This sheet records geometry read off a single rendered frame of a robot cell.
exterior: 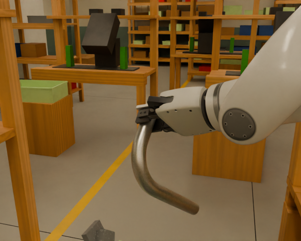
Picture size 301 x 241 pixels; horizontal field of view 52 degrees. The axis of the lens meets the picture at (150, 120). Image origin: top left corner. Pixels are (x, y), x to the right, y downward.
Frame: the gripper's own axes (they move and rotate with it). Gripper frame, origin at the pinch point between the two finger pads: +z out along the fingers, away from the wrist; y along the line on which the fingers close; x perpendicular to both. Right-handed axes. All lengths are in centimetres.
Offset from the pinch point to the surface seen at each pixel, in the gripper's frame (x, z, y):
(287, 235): -4, 5, -94
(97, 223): 22.4, 3.8, 1.5
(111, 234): 23.5, 1.6, -0.5
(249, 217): -40, 72, -194
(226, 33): -533, 281, -399
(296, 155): -27, -5, -71
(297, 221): -9, 1, -91
